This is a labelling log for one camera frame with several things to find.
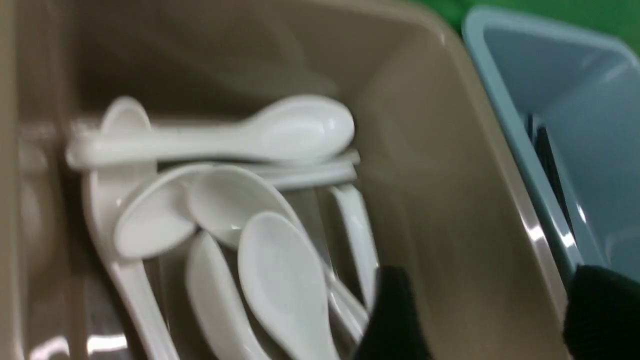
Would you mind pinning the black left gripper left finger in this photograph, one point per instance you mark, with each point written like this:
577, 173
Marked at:
394, 331

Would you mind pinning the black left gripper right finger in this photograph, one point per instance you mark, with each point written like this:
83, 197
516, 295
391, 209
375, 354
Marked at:
602, 320

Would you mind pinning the white ceramic soup spoon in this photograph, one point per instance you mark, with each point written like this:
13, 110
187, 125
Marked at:
282, 279

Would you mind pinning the olive green plastic bin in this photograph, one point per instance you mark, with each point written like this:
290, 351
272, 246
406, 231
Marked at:
445, 198

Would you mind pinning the white spoon top of bin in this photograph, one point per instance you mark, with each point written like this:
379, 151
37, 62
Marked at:
294, 129

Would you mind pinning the white spoon of bin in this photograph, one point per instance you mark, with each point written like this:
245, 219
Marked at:
156, 218
294, 129
106, 191

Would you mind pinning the teal blue plastic bin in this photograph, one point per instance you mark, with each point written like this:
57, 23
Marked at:
584, 87

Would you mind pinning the white spoon centre of bin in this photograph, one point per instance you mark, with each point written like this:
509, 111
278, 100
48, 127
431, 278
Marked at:
156, 218

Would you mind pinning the green backdrop cloth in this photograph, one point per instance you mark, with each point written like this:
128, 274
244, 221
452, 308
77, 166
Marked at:
619, 18

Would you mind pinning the white spoon left of bin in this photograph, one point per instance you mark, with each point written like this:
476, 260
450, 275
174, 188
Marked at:
106, 191

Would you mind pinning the white spoon with printed handle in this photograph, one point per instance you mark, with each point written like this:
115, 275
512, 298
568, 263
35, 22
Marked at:
223, 198

